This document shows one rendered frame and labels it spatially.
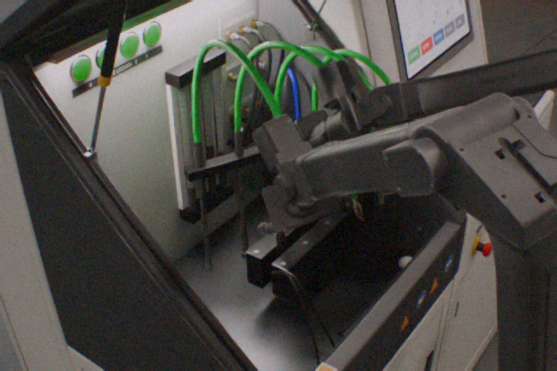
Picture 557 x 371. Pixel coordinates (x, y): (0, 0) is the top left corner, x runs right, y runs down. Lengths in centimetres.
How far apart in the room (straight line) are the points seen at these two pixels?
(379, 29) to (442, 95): 57
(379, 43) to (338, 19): 12
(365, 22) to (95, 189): 73
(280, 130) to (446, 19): 103
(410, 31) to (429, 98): 68
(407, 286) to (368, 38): 54
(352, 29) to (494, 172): 107
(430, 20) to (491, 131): 130
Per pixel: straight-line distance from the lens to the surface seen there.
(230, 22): 154
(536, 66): 103
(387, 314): 133
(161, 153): 148
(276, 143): 94
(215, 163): 146
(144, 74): 138
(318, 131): 116
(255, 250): 141
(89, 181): 110
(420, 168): 52
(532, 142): 53
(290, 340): 144
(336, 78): 112
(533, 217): 48
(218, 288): 156
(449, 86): 106
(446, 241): 151
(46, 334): 161
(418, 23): 176
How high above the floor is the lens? 187
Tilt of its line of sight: 34 degrees down
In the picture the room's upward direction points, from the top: 1 degrees counter-clockwise
